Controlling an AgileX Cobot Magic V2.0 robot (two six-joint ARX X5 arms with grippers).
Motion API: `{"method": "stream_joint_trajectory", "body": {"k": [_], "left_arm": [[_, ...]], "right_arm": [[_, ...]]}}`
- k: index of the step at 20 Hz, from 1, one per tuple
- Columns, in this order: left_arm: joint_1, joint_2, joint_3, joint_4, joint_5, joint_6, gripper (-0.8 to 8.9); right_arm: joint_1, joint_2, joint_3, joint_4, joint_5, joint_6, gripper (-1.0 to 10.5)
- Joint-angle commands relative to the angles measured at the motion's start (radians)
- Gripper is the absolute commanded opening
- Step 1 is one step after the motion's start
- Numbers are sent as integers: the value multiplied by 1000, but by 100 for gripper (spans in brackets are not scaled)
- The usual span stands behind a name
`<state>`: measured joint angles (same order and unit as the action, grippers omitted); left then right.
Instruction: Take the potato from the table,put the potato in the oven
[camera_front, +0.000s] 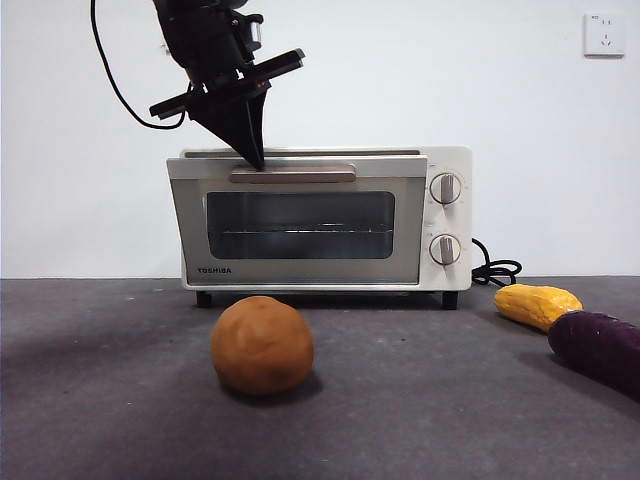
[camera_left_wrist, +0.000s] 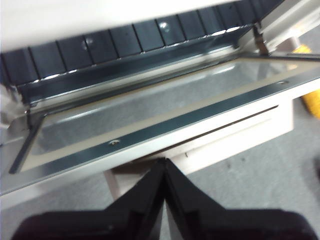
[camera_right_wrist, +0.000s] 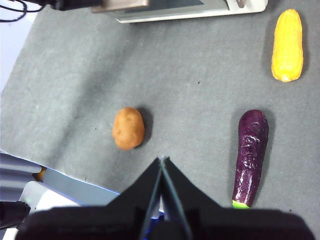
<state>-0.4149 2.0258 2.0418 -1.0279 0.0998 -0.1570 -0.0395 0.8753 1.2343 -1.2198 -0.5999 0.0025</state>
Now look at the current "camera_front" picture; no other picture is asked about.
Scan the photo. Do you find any round cream oven knob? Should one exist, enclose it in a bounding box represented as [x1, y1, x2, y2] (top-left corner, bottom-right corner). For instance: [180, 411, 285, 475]
[428, 233, 463, 266]
[429, 172, 463, 206]

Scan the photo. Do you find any yellow corn cob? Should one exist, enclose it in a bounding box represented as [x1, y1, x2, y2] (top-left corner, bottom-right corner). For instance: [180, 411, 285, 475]
[494, 283, 585, 334]

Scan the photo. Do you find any purple corn cob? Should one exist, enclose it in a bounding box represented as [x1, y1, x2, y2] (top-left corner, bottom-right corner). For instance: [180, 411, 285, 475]
[547, 310, 640, 404]

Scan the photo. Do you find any glass oven door with handle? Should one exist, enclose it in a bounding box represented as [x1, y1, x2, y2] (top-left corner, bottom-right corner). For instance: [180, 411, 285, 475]
[166, 155, 429, 287]

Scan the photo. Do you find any brown potato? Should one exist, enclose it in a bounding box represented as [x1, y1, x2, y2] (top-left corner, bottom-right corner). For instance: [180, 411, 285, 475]
[209, 295, 315, 397]

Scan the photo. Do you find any black oven power cord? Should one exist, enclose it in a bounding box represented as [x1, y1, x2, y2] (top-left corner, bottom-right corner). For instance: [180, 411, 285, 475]
[471, 237, 524, 287]

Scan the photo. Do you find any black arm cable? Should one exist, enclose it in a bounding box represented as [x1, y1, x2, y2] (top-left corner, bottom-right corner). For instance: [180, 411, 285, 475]
[90, 0, 187, 130]

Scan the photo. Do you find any cream Toshiba toaster oven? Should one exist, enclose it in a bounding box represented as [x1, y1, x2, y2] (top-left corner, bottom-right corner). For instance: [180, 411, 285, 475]
[179, 145, 474, 311]

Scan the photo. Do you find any white wall socket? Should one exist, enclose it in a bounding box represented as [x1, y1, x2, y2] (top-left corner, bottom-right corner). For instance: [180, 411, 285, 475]
[583, 12, 627, 59]

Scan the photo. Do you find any metal wire oven rack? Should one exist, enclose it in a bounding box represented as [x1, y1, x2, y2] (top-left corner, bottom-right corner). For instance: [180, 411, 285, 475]
[221, 224, 395, 237]

